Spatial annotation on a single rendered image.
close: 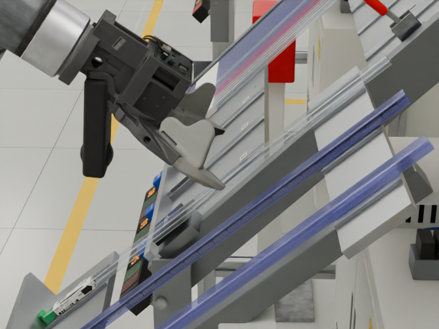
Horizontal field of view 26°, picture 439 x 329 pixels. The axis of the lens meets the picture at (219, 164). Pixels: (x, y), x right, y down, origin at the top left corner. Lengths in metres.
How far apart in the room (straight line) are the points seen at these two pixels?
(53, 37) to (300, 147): 0.36
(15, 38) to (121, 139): 2.52
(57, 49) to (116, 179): 2.22
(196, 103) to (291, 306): 1.45
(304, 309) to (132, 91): 1.55
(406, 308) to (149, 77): 0.58
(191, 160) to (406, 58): 0.31
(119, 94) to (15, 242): 1.87
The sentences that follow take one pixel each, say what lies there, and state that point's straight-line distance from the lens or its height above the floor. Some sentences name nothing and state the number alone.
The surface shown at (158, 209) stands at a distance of 1.38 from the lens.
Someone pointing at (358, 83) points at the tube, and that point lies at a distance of 1.02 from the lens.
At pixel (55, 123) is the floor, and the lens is 3.66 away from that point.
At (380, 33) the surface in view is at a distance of 1.28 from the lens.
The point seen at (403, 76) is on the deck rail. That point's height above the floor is 0.99.
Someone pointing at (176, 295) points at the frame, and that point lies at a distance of 1.23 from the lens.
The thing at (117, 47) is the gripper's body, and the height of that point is 1.07.
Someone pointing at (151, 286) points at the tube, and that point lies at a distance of 0.99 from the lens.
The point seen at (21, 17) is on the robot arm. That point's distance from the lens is 0.98.
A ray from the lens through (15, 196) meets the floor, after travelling 3.12.
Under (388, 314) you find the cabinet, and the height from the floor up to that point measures 0.62.
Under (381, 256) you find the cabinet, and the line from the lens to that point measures 1.51.
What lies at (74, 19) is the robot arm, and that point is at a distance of 0.98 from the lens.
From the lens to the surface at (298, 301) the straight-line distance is 2.50.
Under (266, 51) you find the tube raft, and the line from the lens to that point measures 1.61.
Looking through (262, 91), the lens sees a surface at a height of 0.85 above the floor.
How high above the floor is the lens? 1.37
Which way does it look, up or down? 25 degrees down
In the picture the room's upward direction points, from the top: straight up
